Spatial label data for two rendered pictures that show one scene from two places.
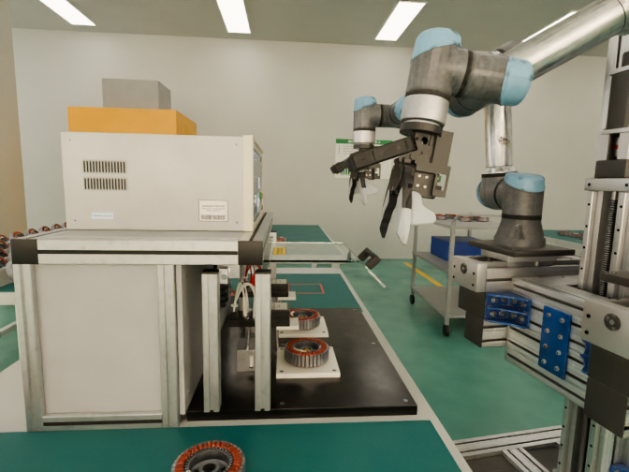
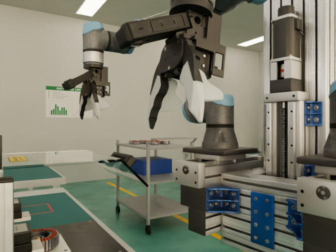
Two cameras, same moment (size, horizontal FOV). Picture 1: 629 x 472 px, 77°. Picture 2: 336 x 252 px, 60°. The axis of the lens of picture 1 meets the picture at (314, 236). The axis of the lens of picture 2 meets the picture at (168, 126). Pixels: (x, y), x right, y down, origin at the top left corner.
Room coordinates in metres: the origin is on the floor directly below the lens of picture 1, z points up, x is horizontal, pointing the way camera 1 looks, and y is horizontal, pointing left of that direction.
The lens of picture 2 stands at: (0.28, 0.07, 1.13)
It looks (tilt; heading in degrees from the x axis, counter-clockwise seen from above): 0 degrees down; 334
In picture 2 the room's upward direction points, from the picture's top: straight up
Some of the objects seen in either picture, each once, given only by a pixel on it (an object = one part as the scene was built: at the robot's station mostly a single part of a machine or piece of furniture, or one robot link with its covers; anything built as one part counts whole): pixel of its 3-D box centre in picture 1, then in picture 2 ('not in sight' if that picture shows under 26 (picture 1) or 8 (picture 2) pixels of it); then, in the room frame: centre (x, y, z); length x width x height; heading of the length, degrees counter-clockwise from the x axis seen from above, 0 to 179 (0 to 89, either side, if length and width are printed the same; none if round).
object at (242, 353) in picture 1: (248, 353); not in sight; (0.93, 0.16, 0.80); 0.08 x 0.05 x 0.06; 5
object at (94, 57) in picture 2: (363, 139); (93, 59); (1.37, -0.16, 1.37); 0.08 x 0.08 x 0.05
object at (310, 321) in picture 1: (301, 318); (38, 240); (1.19, 0.03, 0.80); 0.11 x 0.11 x 0.04
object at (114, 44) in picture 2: (395, 115); (120, 41); (1.36, -0.26, 1.45); 0.11 x 0.11 x 0.08; 5
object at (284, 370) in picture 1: (306, 361); not in sight; (0.95, 0.01, 0.78); 0.15 x 0.15 x 0.01; 5
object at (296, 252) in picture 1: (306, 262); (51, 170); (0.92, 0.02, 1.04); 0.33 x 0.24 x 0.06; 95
